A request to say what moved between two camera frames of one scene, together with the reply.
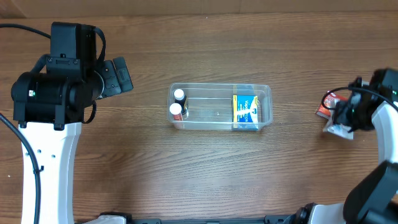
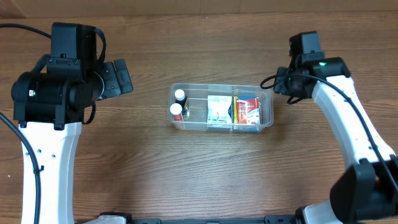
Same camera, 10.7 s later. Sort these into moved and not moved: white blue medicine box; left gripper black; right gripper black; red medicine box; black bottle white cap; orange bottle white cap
Moved: right gripper black; white blue medicine box; red medicine box
Not moved: black bottle white cap; left gripper black; orange bottle white cap
